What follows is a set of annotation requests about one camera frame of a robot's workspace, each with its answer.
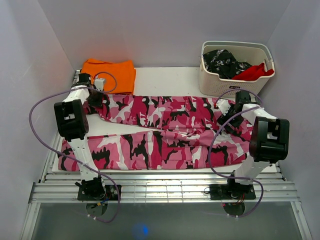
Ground cream plastic laundry basket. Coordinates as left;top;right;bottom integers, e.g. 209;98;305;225
198;40;275;98

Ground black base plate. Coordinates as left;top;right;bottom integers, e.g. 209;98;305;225
76;184;122;201
209;183;256;200

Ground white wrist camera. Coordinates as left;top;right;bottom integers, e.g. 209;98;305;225
216;99;231;116
93;78;106;92

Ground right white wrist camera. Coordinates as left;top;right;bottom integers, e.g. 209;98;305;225
216;99;231;116

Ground black white patterned trousers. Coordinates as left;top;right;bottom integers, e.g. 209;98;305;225
202;49;252;80

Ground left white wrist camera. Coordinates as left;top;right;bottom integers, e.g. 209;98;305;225
93;78;106;92

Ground folded orange trousers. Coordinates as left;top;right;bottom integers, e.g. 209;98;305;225
81;58;136;95

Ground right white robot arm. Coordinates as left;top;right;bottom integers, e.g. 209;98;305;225
209;90;290;201

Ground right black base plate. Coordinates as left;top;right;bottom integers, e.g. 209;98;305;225
209;183;256;200

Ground pink camouflage trousers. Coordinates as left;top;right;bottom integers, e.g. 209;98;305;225
57;94;256;171

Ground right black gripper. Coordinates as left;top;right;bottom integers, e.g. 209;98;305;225
216;103;245;134

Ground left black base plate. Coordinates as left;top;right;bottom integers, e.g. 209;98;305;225
76;184;122;201

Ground red trousers in basket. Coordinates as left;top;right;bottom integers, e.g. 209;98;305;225
232;63;275;82

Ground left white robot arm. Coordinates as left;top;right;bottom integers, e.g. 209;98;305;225
54;73;106;200

